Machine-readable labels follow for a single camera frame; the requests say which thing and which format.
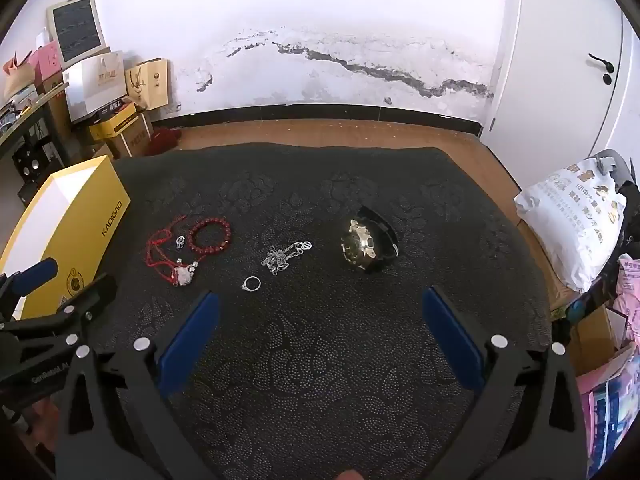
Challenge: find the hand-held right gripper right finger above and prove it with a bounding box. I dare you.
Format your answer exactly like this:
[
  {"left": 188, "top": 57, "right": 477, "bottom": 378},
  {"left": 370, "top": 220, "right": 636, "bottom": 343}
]
[{"left": 421, "top": 286, "right": 588, "bottom": 480}]

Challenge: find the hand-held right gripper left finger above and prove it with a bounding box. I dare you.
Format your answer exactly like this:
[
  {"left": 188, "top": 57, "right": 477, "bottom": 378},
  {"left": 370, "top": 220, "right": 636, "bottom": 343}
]
[{"left": 55, "top": 290, "right": 221, "bottom": 480}]

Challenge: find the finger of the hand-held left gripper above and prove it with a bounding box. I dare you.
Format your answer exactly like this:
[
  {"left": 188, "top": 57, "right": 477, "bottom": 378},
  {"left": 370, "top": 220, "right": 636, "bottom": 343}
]
[
  {"left": 0, "top": 274, "right": 119, "bottom": 361},
  {"left": 0, "top": 258, "right": 59, "bottom": 323}
]

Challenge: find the red cord necklace silver pendant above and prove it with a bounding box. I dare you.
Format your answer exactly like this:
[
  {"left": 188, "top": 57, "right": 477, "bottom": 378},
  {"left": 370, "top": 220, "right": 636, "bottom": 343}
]
[{"left": 146, "top": 215, "right": 198, "bottom": 288}]

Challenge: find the red bead bracelet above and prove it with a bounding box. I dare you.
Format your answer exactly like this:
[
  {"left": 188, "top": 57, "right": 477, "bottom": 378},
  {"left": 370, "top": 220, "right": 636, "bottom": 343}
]
[{"left": 188, "top": 217, "right": 232, "bottom": 252}]

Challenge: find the silver chain necklace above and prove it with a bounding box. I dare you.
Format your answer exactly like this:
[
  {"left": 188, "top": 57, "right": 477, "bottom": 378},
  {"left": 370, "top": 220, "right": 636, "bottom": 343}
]
[{"left": 261, "top": 241, "right": 314, "bottom": 277}]

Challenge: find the gold and black watch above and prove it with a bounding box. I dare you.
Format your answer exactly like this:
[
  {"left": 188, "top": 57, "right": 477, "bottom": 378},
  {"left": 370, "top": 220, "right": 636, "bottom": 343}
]
[{"left": 340, "top": 205, "right": 399, "bottom": 275}]

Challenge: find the black speaker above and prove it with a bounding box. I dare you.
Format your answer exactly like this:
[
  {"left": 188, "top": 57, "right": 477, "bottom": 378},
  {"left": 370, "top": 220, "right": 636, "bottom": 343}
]
[{"left": 12, "top": 142, "right": 53, "bottom": 181}]

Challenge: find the flat cardboard box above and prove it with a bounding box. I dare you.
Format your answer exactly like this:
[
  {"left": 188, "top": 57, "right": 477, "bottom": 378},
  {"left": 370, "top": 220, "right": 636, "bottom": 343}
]
[{"left": 516, "top": 212, "right": 583, "bottom": 313}]

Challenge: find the dark patterned mat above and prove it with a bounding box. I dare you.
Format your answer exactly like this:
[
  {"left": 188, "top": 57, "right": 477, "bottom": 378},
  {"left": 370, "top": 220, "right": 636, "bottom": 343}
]
[{"left": 75, "top": 145, "right": 553, "bottom": 480}]

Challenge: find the open cardboard box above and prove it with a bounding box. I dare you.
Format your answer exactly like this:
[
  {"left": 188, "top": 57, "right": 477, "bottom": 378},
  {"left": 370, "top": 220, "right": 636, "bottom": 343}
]
[{"left": 567, "top": 305, "right": 623, "bottom": 376}]

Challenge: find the dark desk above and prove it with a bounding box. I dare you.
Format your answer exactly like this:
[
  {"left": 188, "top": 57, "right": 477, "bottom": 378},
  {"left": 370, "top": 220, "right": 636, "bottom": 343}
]
[{"left": 0, "top": 82, "right": 71, "bottom": 171}]

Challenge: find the brown cardboard box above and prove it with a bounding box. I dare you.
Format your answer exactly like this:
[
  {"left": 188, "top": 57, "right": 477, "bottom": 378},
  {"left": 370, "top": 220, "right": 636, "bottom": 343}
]
[{"left": 107, "top": 112, "right": 153, "bottom": 158}]

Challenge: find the white printed plastic bag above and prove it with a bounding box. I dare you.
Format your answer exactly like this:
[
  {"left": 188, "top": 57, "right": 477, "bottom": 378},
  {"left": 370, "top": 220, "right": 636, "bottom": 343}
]
[{"left": 515, "top": 152, "right": 628, "bottom": 293}]

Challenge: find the yellow and black box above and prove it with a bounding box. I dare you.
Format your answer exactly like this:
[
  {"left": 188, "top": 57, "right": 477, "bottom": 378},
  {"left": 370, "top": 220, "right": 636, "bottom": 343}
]
[{"left": 89, "top": 102, "right": 138, "bottom": 141}]

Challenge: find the pink and blue packet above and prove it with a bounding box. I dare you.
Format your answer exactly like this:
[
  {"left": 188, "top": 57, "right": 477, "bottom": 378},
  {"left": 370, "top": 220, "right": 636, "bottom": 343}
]
[{"left": 575, "top": 345, "right": 640, "bottom": 476}]

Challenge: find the red cloth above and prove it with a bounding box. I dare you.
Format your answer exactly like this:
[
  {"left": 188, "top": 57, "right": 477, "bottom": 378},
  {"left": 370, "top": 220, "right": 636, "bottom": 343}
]
[{"left": 150, "top": 127, "right": 183, "bottom": 153}]

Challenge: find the tan paper bag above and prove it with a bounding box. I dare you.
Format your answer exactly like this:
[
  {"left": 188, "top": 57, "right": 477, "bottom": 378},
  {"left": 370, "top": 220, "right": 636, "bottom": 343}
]
[{"left": 4, "top": 52, "right": 36, "bottom": 98}]

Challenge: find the white gift bag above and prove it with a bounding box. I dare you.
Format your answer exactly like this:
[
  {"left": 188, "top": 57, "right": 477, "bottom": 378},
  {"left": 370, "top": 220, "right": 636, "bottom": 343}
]
[{"left": 63, "top": 51, "right": 128, "bottom": 123}]

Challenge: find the pink box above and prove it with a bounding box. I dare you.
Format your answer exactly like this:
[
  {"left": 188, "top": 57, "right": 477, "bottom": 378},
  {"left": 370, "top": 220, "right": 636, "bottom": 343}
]
[{"left": 27, "top": 41, "right": 63, "bottom": 81}]

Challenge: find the brown gift bag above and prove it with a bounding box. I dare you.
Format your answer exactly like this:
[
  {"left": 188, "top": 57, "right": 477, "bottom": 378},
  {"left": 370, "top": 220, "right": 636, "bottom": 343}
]
[{"left": 125, "top": 58, "right": 170, "bottom": 110}]

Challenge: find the white framed dark board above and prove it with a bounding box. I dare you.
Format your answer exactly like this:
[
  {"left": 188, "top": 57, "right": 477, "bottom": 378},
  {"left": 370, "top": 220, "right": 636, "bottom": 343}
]
[{"left": 46, "top": 0, "right": 107, "bottom": 66}]

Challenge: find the white door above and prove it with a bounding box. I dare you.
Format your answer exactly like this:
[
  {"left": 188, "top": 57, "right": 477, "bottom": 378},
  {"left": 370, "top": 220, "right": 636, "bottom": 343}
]
[{"left": 480, "top": 0, "right": 640, "bottom": 161}]

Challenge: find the black door handle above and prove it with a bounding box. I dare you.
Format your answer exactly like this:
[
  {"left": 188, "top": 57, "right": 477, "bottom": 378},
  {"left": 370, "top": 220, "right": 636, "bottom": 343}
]
[{"left": 588, "top": 53, "right": 616, "bottom": 85}]

